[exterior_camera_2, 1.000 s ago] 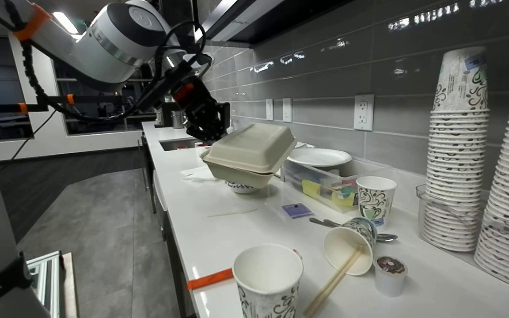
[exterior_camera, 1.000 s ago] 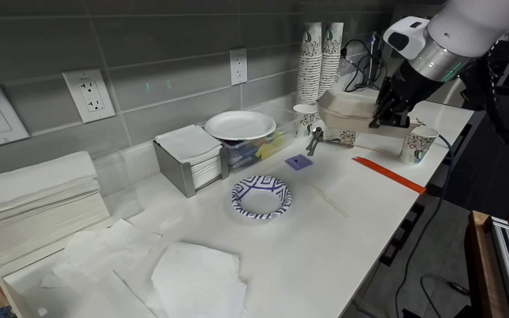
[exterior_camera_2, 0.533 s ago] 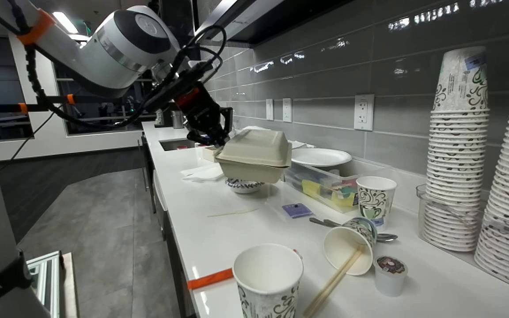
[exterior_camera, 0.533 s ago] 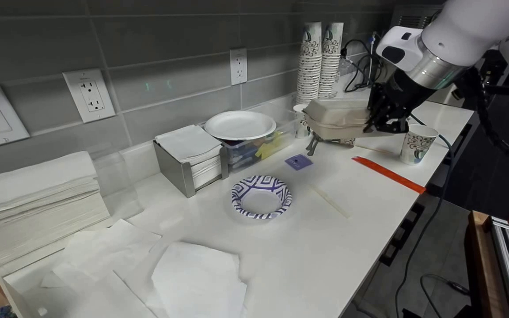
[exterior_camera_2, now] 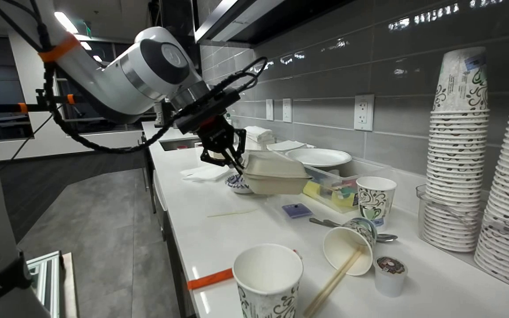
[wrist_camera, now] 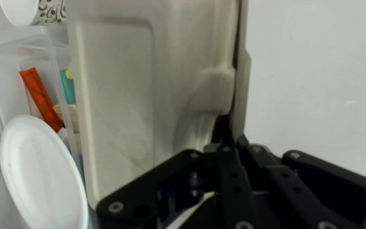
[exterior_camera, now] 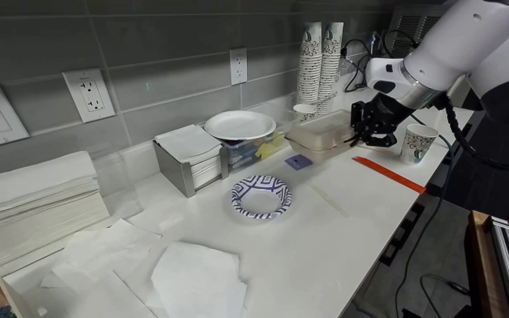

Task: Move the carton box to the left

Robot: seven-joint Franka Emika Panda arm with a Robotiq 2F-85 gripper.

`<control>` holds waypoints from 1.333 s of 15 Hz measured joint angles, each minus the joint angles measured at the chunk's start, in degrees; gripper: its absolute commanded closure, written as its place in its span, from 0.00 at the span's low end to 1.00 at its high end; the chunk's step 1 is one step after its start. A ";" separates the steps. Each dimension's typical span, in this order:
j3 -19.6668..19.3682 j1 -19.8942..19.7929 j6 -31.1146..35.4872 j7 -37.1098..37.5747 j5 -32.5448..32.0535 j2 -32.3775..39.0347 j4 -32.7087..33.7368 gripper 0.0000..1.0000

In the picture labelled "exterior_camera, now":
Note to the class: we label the clear acrylic holder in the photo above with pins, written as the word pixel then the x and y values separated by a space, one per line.
pixel 123 176

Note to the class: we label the wide white wall outlet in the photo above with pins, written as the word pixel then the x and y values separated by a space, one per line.
pixel 89 95

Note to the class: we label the large flat white napkin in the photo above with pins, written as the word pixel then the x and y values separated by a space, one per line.
pixel 199 282

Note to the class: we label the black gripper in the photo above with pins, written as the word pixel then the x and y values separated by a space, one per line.
pixel 388 115

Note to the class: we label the clear box of packets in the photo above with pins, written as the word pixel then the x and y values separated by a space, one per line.
pixel 252 152

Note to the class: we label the single printed paper cup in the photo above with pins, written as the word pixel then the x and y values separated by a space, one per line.
pixel 418 143

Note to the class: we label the plain white plate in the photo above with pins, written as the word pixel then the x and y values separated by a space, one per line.
pixel 239 123

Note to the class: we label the orange tape strip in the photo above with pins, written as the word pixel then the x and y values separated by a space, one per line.
pixel 389 175

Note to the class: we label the metal napkin dispenser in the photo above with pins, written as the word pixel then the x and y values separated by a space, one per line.
pixel 186 159

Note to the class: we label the stack of white paper towels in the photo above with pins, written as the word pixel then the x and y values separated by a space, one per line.
pixel 31 205

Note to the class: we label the spread white paper sheets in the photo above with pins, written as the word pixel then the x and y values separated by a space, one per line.
pixel 96 265

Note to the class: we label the small blue card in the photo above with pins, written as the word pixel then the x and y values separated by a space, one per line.
pixel 299 160

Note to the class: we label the narrow white wall outlet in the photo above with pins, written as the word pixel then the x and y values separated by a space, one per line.
pixel 239 65

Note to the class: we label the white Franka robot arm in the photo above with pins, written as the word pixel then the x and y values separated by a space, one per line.
pixel 473 40

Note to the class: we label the blue patterned paper plate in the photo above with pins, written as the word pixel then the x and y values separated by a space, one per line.
pixel 260 198

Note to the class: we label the stack of printed paper cups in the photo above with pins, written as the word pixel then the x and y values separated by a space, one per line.
pixel 310 63
pixel 331 62

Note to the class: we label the aluminium frame cart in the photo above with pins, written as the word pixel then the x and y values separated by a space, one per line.
pixel 503 265

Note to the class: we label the small white cup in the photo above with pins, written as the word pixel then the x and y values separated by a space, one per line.
pixel 305 109

